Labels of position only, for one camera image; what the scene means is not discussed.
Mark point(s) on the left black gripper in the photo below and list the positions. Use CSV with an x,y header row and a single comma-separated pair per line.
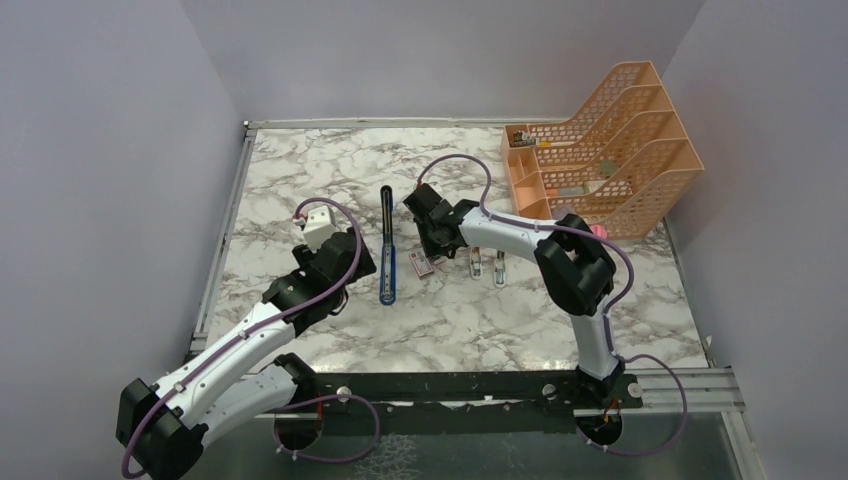
x,y
306,256

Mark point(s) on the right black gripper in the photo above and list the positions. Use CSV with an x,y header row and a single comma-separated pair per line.
x,y
429,249

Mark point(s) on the red white staple box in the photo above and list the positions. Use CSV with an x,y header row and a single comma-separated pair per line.
x,y
420,263

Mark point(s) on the blue stapler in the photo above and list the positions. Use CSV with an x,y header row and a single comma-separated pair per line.
x,y
387,290

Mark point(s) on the pink eraser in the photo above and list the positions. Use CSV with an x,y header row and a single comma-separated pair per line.
x,y
475,263

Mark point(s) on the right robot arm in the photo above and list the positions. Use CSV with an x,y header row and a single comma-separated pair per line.
x,y
576,269

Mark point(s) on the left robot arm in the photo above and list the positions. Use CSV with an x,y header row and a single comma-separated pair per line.
x,y
164,427

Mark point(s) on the pink capped pen tube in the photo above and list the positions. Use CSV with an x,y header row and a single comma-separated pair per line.
x,y
599,231

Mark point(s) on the orange desk organizer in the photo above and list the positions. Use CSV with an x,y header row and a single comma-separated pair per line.
x,y
621,161

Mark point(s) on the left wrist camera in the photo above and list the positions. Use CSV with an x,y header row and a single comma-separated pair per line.
x,y
317,226

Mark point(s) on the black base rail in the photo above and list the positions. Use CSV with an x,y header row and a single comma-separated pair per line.
x,y
359,404

